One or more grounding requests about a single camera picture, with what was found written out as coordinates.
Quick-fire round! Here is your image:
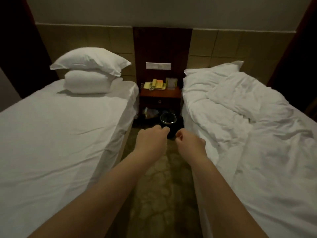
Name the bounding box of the person's right hand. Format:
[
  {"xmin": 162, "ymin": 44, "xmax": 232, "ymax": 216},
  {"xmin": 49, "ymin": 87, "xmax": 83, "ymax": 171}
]
[{"xmin": 175, "ymin": 128, "xmax": 209, "ymax": 165}]

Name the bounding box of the person's left hand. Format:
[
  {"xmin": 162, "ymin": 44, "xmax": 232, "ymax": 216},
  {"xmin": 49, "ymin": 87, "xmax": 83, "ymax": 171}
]
[{"xmin": 133, "ymin": 125, "xmax": 171, "ymax": 160}]

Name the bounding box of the white bed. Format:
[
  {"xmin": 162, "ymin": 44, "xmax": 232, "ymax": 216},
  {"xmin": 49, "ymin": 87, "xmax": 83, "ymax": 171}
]
[
  {"xmin": 0, "ymin": 78, "xmax": 140, "ymax": 238},
  {"xmin": 180, "ymin": 101, "xmax": 219, "ymax": 196}
]

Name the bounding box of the white duvet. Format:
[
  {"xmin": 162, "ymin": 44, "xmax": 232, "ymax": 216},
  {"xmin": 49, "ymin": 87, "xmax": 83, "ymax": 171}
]
[{"xmin": 182, "ymin": 71, "xmax": 317, "ymax": 238}]

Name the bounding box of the white pillow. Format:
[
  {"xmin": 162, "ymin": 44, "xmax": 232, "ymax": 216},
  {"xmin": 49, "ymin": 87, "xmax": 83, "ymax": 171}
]
[
  {"xmin": 184, "ymin": 60, "xmax": 245, "ymax": 78},
  {"xmin": 63, "ymin": 70, "xmax": 116, "ymax": 95}
]

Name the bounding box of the white duvet cover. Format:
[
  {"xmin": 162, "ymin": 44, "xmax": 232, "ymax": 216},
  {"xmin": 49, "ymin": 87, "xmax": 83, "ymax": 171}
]
[{"xmin": 50, "ymin": 47, "xmax": 132, "ymax": 78}]

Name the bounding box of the person's left forearm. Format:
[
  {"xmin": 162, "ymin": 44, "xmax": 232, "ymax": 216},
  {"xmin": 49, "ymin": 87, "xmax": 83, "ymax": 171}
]
[{"xmin": 30, "ymin": 151, "xmax": 159, "ymax": 238}]

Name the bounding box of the person's right forearm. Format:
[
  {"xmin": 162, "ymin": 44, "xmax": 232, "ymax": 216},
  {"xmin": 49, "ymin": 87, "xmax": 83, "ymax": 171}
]
[{"xmin": 191, "ymin": 156, "xmax": 268, "ymax": 238}]

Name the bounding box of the black trash bin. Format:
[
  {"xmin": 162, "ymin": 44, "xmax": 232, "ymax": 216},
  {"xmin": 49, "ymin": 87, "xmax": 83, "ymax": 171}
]
[{"xmin": 159, "ymin": 111, "xmax": 178, "ymax": 128}]

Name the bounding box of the dark wooden nightstand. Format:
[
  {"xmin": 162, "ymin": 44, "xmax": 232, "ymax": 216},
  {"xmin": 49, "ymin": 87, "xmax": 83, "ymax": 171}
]
[{"xmin": 138, "ymin": 87, "xmax": 183, "ymax": 129}]

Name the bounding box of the beige telephone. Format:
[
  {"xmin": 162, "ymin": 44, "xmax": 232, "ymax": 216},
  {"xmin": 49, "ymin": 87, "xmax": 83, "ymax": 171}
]
[{"xmin": 143, "ymin": 78, "xmax": 167, "ymax": 91}]

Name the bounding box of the tan padded headboard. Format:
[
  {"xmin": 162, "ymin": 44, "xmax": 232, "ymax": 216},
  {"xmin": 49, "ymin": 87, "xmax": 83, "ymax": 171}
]
[
  {"xmin": 36, "ymin": 23, "xmax": 136, "ymax": 83},
  {"xmin": 187, "ymin": 28, "xmax": 297, "ymax": 87}
]

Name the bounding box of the white wall switch panel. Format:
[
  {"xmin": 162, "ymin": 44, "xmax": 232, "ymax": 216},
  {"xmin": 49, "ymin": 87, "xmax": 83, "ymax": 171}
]
[{"xmin": 146, "ymin": 62, "xmax": 172, "ymax": 71}]

